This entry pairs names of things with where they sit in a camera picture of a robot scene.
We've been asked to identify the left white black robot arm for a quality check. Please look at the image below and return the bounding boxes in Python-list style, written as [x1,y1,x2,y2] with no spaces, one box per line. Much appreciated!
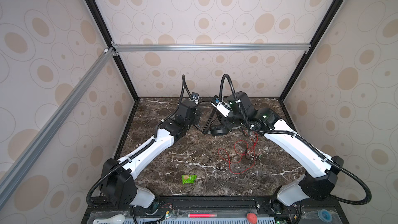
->
[86,99,199,209]

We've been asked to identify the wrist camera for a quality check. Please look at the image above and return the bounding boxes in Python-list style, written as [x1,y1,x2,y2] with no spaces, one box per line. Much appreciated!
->
[190,92,199,106]
[210,96,231,118]

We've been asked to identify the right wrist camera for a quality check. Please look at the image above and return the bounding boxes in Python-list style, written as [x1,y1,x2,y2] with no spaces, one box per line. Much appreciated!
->
[210,96,231,118]

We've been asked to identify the white plastic object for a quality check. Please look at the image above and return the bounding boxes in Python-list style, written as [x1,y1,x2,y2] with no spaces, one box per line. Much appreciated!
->
[93,214,125,224]

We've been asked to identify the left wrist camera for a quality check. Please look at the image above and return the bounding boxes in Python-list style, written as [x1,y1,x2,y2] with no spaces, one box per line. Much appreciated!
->
[190,92,199,106]

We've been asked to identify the red round object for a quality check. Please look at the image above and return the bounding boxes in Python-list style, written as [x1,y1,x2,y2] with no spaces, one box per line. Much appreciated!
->
[246,213,258,224]

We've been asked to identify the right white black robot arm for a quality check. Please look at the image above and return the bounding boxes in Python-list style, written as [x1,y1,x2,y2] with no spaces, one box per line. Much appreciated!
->
[211,91,372,212]

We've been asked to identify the green snack packet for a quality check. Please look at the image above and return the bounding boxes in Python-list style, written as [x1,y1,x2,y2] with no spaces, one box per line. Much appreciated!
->
[181,175,197,184]

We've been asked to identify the back aluminium rail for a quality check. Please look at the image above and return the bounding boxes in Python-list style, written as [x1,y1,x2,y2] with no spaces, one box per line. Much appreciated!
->
[114,43,311,53]

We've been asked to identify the red headphone cable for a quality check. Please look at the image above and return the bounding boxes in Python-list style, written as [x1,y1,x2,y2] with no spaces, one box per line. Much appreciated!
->
[217,130,262,175]

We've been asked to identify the black blue headphones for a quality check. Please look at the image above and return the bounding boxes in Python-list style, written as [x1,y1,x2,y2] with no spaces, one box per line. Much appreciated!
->
[193,98,235,136]

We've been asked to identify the left aluminium rail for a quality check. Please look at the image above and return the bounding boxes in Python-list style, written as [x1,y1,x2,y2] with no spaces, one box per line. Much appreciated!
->
[1,47,115,208]

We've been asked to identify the aluminium rail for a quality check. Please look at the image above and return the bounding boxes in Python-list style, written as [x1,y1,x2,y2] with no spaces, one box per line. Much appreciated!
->
[114,43,311,53]
[1,47,115,208]

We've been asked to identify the blue tape roll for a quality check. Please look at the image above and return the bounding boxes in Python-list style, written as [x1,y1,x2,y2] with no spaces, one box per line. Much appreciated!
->
[318,209,332,223]

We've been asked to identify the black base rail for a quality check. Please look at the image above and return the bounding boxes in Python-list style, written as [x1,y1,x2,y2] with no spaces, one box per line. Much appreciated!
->
[81,196,348,224]

